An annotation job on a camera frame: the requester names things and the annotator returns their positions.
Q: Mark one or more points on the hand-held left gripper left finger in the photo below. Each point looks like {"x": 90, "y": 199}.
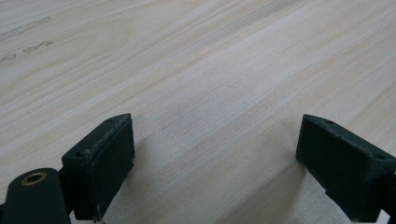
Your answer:
{"x": 99, "y": 168}

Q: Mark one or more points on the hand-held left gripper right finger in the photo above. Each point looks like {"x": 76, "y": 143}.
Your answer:
{"x": 342, "y": 168}

